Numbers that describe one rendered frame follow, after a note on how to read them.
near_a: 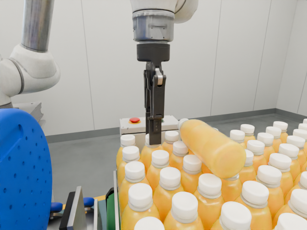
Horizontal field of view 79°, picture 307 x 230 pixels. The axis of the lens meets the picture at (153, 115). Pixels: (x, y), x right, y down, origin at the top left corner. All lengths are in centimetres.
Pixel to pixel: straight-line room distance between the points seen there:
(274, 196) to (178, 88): 315
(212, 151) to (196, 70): 331
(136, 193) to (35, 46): 78
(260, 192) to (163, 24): 35
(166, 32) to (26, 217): 42
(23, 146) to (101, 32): 277
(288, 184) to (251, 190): 15
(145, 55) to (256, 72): 424
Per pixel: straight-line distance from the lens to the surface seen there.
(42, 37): 95
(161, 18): 41
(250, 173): 48
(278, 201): 44
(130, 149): 45
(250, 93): 457
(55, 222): 57
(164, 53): 41
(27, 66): 96
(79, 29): 307
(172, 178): 35
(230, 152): 35
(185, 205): 31
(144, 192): 32
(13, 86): 94
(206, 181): 36
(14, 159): 36
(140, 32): 41
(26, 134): 40
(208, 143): 36
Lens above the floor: 131
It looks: 17 degrees down
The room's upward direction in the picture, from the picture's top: straight up
